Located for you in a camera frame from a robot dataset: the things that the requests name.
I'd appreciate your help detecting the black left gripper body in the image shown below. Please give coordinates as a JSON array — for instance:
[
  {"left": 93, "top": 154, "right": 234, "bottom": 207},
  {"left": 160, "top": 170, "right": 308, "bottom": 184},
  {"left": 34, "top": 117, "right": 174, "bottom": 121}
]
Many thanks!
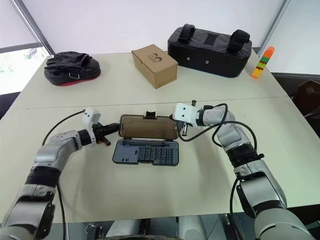
[{"left": 92, "top": 122, "right": 112, "bottom": 148}]

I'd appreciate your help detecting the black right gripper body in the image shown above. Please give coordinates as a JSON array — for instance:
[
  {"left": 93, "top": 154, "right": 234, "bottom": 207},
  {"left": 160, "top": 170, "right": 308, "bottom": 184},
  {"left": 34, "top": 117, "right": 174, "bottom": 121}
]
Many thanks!
[{"left": 175, "top": 120, "right": 192, "bottom": 138}]

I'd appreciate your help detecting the grey screwdriver bit case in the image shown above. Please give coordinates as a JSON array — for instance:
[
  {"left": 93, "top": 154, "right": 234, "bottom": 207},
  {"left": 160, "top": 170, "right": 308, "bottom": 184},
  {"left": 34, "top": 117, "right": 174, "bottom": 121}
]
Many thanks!
[{"left": 112, "top": 111, "right": 181, "bottom": 168}]

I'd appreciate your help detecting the grey pen-shaped screwdriver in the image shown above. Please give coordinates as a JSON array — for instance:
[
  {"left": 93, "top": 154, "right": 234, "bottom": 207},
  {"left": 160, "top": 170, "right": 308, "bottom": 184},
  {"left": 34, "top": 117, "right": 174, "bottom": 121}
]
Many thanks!
[{"left": 121, "top": 140, "right": 174, "bottom": 149}]

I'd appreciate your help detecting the brown cardboard box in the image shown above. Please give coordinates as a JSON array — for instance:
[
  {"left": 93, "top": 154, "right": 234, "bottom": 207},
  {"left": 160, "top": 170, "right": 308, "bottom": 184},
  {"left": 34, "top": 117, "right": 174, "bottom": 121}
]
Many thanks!
[{"left": 131, "top": 43, "right": 179, "bottom": 90}]

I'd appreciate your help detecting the black boxing focus mitt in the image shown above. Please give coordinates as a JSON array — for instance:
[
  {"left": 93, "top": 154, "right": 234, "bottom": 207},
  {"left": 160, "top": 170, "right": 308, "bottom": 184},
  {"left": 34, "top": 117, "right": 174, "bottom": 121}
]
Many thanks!
[{"left": 43, "top": 50, "right": 102, "bottom": 88}]

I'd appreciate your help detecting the black padded kick shield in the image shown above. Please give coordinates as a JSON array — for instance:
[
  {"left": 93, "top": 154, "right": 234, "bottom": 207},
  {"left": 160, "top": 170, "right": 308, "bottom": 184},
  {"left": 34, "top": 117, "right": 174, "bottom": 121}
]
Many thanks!
[{"left": 167, "top": 23, "right": 253, "bottom": 79}]

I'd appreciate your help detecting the white rounded cylinder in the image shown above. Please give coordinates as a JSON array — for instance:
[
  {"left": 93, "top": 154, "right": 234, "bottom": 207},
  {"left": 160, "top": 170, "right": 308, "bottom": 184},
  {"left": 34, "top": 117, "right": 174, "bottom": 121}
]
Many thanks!
[
  {"left": 177, "top": 215, "right": 209, "bottom": 240},
  {"left": 106, "top": 216, "right": 142, "bottom": 240}
]

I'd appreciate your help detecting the colourful toy block tower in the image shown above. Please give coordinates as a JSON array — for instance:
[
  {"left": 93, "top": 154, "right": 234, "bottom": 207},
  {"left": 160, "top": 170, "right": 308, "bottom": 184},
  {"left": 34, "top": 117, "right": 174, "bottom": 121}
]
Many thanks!
[{"left": 250, "top": 45, "right": 276, "bottom": 81}]

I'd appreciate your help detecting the dark brown chair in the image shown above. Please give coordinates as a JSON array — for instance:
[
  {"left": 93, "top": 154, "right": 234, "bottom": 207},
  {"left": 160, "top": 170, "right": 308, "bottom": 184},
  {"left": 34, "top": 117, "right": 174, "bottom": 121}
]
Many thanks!
[{"left": 290, "top": 79, "right": 320, "bottom": 126}]

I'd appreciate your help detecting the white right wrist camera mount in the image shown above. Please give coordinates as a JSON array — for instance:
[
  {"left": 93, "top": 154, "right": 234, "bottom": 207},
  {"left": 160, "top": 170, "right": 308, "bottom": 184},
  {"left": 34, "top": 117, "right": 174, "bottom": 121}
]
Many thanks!
[{"left": 172, "top": 102, "right": 199, "bottom": 127}]

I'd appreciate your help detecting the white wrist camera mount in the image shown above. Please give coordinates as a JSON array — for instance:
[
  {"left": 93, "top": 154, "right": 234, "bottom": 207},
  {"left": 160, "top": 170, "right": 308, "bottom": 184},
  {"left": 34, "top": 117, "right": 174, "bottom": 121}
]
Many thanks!
[
  {"left": 83, "top": 107, "right": 102, "bottom": 126},
  {"left": 172, "top": 102, "right": 199, "bottom": 127}
]

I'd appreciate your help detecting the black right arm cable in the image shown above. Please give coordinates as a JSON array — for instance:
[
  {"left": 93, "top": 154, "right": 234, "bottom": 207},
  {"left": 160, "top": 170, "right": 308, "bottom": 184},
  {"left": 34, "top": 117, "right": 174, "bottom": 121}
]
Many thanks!
[{"left": 178, "top": 103, "right": 258, "bottom": 218}]

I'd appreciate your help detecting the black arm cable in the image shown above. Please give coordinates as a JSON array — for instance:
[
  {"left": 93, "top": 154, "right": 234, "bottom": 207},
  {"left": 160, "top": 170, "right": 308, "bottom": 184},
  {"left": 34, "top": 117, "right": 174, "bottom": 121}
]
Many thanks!
[
  {"left": 178, "top": 103, "right": 258, "bottom": 218},
  {"left": 41, "top": 109, "right": 86, "bottom": 240}
]

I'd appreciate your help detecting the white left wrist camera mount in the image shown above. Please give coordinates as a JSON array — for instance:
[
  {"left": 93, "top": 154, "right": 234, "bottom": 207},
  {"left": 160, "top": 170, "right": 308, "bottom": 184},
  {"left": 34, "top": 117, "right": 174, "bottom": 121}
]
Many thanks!
[{"left": 83, "top": 107, "right": 102, "bottom": 126}]

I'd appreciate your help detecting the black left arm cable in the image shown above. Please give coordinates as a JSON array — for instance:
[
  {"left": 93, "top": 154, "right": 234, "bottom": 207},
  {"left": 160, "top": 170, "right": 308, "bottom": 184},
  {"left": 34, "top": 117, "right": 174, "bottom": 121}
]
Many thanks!
[{"left": 41, "top": 109, "right": 86, "bottom": 240}]

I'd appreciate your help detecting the grey metal frame post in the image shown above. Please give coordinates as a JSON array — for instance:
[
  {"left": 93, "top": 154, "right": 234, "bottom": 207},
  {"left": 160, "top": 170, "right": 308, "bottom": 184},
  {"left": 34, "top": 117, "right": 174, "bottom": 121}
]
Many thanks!
[
  {"left": 259, "top": 0, "right": 292, "bottom": 54},
  {"left": 10, "top": 0, "right": 56, "bottom": 56}
]

